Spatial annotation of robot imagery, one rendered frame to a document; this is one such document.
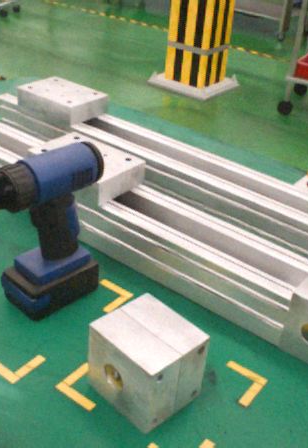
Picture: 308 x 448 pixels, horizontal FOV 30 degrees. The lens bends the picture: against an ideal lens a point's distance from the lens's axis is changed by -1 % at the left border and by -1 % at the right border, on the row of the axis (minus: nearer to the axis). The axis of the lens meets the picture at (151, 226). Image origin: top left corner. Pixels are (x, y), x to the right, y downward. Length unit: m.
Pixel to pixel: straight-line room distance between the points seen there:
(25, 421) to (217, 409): 0.22
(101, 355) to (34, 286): 0.16
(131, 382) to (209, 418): 0.11
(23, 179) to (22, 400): 0.25
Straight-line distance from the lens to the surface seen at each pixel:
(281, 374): 0.76
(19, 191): 0.68
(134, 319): 0.66
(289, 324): 0.77
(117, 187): 0.90
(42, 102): 1.20
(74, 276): 0.80
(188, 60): 4.12
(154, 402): 0.64
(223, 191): 0.97
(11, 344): 0.77
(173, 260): 0.83
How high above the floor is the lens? 1.31
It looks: 32 degrees down
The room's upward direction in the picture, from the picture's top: 5 degrees clockwise
